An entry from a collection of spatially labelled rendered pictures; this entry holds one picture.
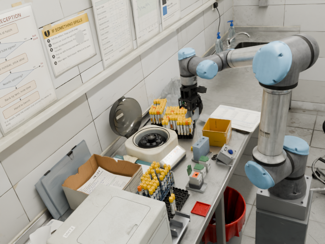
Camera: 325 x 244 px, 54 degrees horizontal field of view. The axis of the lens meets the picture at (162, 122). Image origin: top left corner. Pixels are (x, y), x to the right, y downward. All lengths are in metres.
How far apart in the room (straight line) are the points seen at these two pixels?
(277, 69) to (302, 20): 2.60
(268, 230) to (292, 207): 0.18
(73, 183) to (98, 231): 0.56
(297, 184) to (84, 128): 1.00
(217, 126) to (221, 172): 0.35
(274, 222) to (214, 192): 0.28
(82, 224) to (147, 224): 0.21
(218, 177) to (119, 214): 0.66
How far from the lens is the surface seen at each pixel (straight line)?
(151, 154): 1.60
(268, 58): 0.99
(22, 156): 1.43
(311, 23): 3.57
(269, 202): 1.41
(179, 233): 1.31
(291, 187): 1.37
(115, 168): 1.60
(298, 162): 1.30
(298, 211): 1.41
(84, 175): 1.62
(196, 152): 1.65
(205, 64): 1.29
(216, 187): 1.54
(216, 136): 1.75
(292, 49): 1.01
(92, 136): 1.71
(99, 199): 1.14
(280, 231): 1.50
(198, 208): 1.45
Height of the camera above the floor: 1.93
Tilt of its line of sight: 31 degrees down
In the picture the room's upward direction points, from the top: 9 degrees counter-clockwise
